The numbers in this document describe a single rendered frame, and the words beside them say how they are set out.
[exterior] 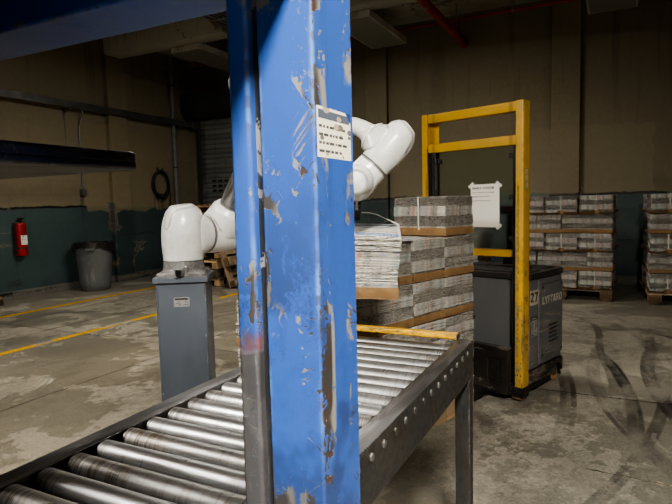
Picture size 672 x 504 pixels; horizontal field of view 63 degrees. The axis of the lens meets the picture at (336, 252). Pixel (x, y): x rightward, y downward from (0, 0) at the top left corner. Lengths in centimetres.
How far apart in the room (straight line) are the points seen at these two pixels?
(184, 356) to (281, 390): 175
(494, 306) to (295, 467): 339
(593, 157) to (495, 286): 543
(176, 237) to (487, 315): 235
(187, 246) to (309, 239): 174
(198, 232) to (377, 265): 73
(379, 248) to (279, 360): 139
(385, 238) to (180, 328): 87
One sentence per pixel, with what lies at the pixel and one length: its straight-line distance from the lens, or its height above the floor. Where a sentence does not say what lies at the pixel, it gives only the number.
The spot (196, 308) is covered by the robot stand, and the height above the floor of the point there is 88.
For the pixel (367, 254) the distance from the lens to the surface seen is 185.
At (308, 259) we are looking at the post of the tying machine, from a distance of 44.
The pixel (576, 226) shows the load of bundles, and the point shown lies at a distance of 739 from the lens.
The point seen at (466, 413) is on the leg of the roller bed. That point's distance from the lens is 193.
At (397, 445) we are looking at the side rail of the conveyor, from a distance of 127.
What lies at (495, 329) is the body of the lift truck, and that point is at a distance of 387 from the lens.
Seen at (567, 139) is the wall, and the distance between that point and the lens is 897.
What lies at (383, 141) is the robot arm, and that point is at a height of 144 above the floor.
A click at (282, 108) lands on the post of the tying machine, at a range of 46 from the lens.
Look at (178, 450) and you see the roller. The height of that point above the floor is 79.
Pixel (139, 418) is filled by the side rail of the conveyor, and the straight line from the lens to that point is 134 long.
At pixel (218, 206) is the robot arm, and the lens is 228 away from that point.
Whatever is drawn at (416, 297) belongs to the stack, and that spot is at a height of 75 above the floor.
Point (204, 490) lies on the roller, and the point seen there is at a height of 80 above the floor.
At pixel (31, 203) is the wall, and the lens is 943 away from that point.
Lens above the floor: 126
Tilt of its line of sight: 5 degrees down
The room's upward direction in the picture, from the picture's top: 1 degrees counter-clockwise
